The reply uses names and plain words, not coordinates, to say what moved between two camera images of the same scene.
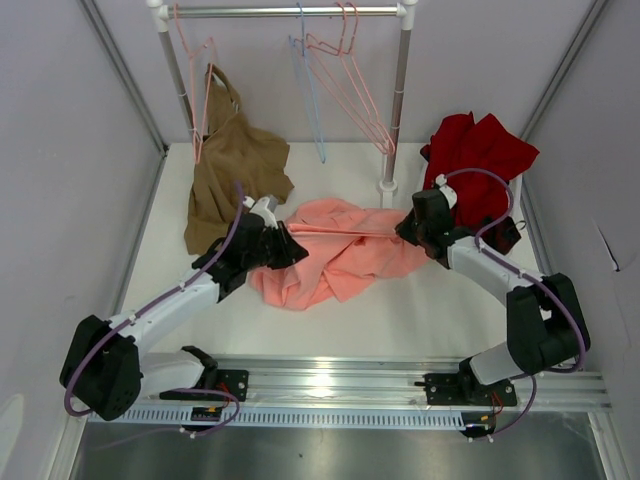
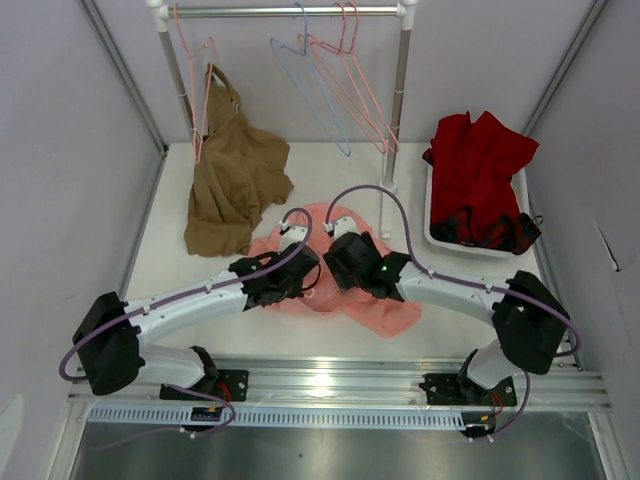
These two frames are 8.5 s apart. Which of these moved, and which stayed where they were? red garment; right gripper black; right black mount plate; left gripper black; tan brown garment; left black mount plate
Moved: left gripper black; right gripper black
Stayed: red garment; right black mount plate; tan brown garment; left black mount plate
